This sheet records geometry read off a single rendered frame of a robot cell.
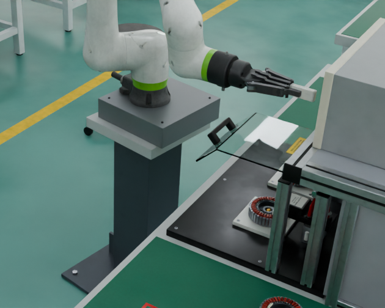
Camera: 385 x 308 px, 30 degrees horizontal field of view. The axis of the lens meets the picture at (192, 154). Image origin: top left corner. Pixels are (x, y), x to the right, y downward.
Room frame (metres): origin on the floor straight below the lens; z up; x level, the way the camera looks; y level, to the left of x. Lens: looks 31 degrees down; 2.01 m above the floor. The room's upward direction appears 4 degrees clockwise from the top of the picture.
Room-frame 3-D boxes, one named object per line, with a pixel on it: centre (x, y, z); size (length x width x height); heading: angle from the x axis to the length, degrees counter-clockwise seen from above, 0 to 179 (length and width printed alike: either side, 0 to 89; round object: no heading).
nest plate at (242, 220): (1.69, -0.23, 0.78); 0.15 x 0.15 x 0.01; 63
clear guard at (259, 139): (1.63, -0.21, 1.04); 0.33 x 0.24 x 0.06; 63
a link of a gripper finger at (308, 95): (1.70, -0.27, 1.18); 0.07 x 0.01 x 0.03; 63
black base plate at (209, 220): (1.79, -0.30, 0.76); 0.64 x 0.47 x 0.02; 153
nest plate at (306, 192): (1.90, -0.34, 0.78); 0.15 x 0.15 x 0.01; 63
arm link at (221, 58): (1.81, -0.07, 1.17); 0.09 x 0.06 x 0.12; 153
